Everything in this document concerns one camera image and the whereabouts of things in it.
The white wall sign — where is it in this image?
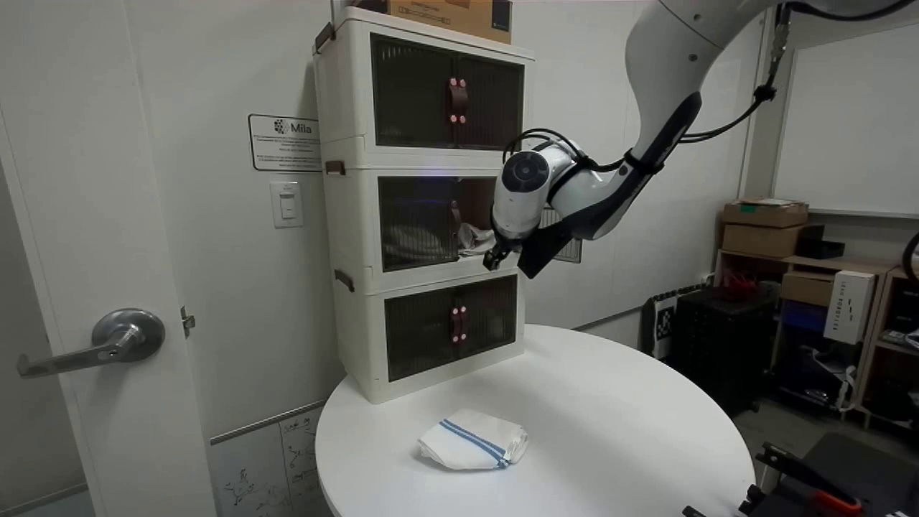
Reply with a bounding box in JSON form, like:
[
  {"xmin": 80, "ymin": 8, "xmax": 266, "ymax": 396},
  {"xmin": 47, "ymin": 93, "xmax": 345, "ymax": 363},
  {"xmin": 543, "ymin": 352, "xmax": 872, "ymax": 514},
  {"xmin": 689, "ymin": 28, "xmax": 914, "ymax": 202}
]
[{"xmin": 245, "ymin": 109, "xmax": 324, "ymax": 176}]

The wooden storage shelf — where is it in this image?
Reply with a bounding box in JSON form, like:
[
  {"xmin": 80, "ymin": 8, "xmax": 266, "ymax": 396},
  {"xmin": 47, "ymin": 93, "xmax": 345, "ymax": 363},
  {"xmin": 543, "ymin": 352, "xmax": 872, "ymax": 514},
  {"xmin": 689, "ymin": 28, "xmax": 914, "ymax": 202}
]
[{"xmin": 712, "ymin": 248, "xmax": 919, "ymax": 438}]

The black storage cabinet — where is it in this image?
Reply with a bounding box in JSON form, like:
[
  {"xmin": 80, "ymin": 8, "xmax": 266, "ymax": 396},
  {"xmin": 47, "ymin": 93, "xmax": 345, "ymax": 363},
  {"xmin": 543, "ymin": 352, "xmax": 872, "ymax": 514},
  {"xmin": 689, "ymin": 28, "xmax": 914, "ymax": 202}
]
[{"xmin": 666, "ymin": 284, "xmax": 779, "ymax": 418}]

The white light switch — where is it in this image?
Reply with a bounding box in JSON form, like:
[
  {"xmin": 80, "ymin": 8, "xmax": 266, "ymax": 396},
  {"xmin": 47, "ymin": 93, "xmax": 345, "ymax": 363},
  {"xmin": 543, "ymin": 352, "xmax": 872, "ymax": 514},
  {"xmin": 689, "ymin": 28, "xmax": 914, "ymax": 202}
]
[{"xmin": 269, "ymin": 179, "xmax": 308, "ymax": 232}]

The white patterned towel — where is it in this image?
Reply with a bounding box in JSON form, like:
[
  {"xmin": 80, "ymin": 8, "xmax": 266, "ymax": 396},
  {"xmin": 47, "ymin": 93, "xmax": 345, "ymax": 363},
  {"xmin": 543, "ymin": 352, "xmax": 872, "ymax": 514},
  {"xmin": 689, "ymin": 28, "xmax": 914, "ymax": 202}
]
[{"xmin": 384, "ymin": 218, "xmax": 496, "ymax": 265}]

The cardboard box with label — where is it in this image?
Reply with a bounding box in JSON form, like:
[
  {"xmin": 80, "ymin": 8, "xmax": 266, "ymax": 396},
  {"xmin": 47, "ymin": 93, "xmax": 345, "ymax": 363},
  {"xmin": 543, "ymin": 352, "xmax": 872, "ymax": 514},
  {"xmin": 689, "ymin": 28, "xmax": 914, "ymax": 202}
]
[{"xmin": 377, "ymin": 0, "xmax": 518, "ymax": 46}]

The flat brown cardboard box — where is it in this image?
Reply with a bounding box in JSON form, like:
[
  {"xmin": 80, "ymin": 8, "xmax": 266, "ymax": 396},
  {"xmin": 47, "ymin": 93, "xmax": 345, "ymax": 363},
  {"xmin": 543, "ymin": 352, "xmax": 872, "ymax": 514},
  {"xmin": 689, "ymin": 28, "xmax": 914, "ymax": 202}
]
[{"xmin": 722, "ymin": 196, "xmax": 813, "ymax": 232}]

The white wall whiteboard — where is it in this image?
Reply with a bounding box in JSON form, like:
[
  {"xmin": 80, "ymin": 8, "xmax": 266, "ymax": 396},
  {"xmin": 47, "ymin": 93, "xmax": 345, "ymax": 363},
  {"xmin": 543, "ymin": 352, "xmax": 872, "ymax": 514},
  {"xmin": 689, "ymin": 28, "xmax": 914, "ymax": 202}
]
[{"xmin": 769, "ymin": 17, "xmax": 919, "ymax": 221}]

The dark tinted cabinet door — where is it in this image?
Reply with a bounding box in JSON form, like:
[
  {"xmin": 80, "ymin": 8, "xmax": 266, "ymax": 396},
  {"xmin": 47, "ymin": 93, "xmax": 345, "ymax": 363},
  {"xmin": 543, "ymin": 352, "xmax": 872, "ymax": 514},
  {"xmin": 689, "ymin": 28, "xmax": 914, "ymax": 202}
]
[
  {"xmin": 383, "ymin": 275, "xmax": 522, "ymax": 385},
  {"xmin": 371, "ymin": 31, "xmax": 528, "ymax": 153}
]

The white printed box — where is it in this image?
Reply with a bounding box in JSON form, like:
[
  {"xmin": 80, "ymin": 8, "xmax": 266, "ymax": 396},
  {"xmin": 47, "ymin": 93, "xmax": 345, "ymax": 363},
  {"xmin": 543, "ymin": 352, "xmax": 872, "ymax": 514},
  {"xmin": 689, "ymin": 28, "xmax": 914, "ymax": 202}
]
[{"xmin": 822, "ymin": 267, "xmax": 878, "ymax": 349}]

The white stacked shelf cabinet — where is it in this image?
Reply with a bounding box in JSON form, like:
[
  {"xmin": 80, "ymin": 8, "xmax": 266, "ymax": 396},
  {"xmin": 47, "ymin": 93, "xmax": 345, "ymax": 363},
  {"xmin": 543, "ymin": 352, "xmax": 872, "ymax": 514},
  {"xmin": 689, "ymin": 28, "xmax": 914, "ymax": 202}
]
[{"xmin": 309, "ymin": 5, "xmax": 535, "ymax": 406}]

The folded white blue-striped towel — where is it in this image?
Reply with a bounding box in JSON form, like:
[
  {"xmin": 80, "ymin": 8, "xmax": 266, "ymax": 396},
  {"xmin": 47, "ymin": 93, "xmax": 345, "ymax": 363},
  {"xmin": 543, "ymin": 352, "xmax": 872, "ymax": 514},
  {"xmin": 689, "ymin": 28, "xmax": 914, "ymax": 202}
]
[{"xmin": 413, "ymin": 409, "xmax": 532, "ymax": 474}]

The small brown cardboard box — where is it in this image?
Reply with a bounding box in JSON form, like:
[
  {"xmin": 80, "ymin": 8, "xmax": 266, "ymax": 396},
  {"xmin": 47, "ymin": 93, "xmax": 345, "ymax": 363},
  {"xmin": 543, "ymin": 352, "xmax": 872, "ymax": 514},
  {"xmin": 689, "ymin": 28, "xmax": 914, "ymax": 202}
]
[{"xmin": 779, "ymin": 267, "xmax": 839, "ymax": 310}]

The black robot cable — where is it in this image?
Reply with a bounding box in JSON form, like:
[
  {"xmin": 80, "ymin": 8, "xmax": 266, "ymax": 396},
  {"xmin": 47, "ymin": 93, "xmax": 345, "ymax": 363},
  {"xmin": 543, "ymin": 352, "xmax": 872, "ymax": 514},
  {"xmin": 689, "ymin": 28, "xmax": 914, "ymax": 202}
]
[{"xmin": 678, "ymin": 0, "xmax": 919, "ymax": 146}]

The white room door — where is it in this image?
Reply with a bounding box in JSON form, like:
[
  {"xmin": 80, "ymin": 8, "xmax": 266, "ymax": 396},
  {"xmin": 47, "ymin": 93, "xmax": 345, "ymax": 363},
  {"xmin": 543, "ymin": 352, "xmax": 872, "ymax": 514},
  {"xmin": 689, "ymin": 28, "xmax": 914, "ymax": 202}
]
[{"xmin": 0, "ymin": 0, "xmax": 219, "ymax": 517}]

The silver door lever handle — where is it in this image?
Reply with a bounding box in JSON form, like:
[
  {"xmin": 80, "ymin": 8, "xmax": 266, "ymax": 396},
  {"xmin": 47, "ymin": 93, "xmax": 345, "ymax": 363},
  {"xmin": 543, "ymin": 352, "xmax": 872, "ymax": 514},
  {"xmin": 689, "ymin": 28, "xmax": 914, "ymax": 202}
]
[{"xmin": 14, "ymin": 306, "xmax": 170, "ymax": 379}]

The red handled black tool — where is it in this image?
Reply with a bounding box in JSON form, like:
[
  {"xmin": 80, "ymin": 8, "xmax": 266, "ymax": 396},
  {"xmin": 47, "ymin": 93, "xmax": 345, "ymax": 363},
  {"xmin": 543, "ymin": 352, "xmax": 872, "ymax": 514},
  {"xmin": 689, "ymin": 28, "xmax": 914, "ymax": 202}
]
[{"xmin": 753, "ymin": 443, "xmax": 871, "ymax": 517}]

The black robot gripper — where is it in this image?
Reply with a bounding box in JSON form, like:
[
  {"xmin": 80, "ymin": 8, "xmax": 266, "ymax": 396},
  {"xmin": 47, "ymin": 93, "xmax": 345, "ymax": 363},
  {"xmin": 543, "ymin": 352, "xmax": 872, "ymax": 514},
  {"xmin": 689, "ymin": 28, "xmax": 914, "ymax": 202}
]
[{"xmin": 480, "ymin": 176, "xmax": 637, "ymax": 281}]

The white wall paper sheet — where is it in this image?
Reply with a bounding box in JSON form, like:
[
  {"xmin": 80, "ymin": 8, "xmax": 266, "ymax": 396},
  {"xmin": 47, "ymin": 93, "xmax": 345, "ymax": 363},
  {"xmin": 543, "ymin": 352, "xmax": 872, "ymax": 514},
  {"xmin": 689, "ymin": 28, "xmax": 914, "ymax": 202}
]
[{"xmin": 206, "ymin": 409, "xmax": 324, "ymax": 517}]

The red magnetic door latch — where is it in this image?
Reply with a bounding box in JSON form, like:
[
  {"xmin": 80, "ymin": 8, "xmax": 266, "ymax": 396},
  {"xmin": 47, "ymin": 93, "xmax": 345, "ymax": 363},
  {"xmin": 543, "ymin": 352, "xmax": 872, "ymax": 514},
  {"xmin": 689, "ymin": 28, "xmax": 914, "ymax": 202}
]
[
  {"xmin": 447, "ymin": 303, "xmax": 473, "ymax": 349},
  {"xmin": 446, "ymin": 74, "xmax": 473, "ymax": 129}
]

